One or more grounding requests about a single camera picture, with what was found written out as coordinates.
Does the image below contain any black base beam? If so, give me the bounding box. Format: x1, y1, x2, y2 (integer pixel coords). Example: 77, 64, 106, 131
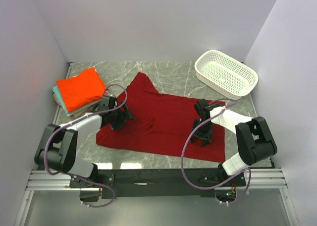
69, 168, 246, 202

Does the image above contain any white plastic basket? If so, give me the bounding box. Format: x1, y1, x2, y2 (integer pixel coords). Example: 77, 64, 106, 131
194, 50, 259, 100

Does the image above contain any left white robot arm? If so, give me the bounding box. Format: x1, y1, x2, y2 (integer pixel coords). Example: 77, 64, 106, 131
34, 96, 134, 187

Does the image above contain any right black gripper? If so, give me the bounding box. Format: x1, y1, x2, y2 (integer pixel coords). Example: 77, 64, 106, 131
190, 118, 214, 147

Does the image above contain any orange folded t shirt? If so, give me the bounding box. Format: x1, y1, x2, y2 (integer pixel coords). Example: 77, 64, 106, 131
56, 67, 106, 113

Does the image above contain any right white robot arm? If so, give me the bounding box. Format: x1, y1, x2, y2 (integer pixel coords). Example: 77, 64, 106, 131
191, 99, 277, 186

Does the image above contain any dark red t shirt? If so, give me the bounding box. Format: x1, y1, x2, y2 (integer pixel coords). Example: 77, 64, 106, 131
96, 71, 226, 163

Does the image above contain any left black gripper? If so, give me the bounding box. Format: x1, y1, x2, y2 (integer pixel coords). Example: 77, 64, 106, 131
109, 102, 135, 130

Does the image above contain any teal folded t shirt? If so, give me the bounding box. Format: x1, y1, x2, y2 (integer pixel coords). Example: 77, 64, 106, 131
52, 86, 73, 116

